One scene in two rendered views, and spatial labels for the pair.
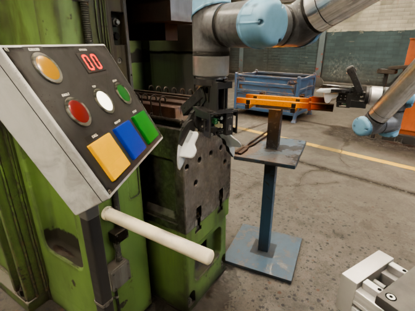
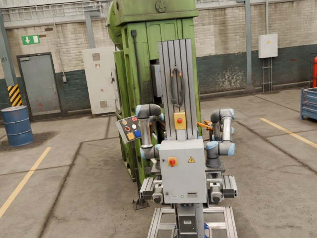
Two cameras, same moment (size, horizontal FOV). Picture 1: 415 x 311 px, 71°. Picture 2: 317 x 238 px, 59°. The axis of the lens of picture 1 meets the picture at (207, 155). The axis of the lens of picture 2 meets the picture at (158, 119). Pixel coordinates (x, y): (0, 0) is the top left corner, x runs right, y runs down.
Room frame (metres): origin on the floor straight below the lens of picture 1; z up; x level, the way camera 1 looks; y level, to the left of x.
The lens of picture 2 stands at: (-1.63, -2.17, 2.01)
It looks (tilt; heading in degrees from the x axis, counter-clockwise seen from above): 15 degrees down; 42
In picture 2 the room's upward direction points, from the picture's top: 6 degrees counter-clockwise
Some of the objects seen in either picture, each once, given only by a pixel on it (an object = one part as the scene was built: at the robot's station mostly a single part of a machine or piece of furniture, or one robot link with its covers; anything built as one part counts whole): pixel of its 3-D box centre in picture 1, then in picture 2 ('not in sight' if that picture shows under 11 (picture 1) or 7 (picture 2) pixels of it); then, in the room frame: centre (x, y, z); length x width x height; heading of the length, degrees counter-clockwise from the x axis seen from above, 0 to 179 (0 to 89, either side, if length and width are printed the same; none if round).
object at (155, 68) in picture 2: not in sight; (164, 78); (1.28, 0.22, 1.56); 0.42 x 0.39 x 0.40; 58
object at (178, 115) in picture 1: (150, 103); (166, 122); (1.24, 0.24, 0.96); 0.42 x 0.20 x 0.09; 58
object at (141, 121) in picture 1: (144, 127); not in sight; (0.70, 0.16, 1.01); 0.07 x 0.05 x 0.07; 173
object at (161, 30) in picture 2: not in sight; (157, 40); (1.36, 0.35, 2.06); 0.44 x 0.41 x 0.47; 58
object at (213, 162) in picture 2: not in sight; (212, 160); (0.59, -0.85, 0.87); 0.15 x 0.15 x 0.10
